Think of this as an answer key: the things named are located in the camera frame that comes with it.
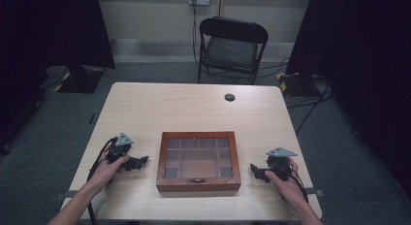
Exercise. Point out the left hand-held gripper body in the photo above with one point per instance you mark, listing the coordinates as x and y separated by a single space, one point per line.
117 149

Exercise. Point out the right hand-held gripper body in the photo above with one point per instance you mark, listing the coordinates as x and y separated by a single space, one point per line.
279 163

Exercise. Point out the person's left hand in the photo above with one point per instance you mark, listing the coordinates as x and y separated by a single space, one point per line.
108 171

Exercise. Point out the person's right hand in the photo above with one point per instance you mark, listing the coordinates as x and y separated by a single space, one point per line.
288 187

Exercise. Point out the small black floor strip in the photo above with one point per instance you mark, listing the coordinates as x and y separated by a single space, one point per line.
92 118

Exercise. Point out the wooden box with glass lid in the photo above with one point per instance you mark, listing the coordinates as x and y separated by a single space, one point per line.
198 161

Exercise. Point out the black stand base yellow stripes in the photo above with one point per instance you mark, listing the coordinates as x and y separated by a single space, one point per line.
299 84
80 79

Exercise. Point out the black folding chair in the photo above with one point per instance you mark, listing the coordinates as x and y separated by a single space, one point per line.
231 50

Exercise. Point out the dark curtain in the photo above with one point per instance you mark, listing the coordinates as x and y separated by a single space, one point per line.
48 40
365 73

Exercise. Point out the grey table edge bracket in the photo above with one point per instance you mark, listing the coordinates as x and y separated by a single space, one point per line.
66 195
315 191

